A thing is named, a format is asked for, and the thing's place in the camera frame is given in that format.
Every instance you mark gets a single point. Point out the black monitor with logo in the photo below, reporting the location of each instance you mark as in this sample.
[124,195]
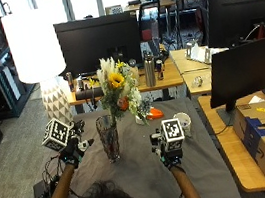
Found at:
[244,17]

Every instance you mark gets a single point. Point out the dark drink can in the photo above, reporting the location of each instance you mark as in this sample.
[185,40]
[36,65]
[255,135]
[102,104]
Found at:
[160,70]

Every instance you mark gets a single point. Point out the sunflower bouquet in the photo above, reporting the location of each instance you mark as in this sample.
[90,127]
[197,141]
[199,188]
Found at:
[119,87]

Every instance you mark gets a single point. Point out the grey table cloth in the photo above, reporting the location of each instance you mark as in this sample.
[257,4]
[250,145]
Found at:
[141,175]

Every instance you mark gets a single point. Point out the stainless steel bottle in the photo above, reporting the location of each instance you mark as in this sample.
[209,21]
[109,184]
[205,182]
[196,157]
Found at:
[149,71]

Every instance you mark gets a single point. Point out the clear glass vase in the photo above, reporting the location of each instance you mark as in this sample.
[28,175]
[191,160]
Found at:
[109,139]

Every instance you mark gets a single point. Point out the white marker cube on left glove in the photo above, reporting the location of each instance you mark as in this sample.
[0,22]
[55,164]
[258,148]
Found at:
[56,134]

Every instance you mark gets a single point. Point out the white paper cup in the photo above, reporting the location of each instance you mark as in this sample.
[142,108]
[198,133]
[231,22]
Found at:
[184,122]

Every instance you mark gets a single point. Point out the white device on desk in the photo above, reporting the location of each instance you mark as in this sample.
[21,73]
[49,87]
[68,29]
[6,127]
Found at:
[201,53]

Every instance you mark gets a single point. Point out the person's left hand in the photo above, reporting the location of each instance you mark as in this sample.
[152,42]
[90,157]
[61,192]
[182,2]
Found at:
[71,151]

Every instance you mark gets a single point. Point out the wooden side desk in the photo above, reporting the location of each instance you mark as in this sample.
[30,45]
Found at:
[236,160]

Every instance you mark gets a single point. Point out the large black monitor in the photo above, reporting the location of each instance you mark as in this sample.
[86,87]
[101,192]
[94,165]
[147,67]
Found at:
[96,42]

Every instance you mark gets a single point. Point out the person's right hand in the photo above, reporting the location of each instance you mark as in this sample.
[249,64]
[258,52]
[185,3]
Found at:
[167,150]

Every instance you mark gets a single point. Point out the orange scissors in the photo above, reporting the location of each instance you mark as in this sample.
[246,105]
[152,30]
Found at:
[155,113]

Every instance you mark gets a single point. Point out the black monitor with stand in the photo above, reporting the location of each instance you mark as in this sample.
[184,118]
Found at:
[241,71]

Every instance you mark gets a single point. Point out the white marker cube on right glove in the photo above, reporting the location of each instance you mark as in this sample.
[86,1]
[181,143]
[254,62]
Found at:
[172,133]

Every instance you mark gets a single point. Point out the patterned ceramic lamp base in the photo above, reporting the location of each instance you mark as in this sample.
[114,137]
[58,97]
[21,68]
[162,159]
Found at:
[56,101]

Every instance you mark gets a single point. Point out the white table lamp shade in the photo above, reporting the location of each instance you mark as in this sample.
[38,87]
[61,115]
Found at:
[33,44]

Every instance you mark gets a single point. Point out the white marker cube on glove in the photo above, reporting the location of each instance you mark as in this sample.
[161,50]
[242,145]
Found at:
[172,133]
[56,134]

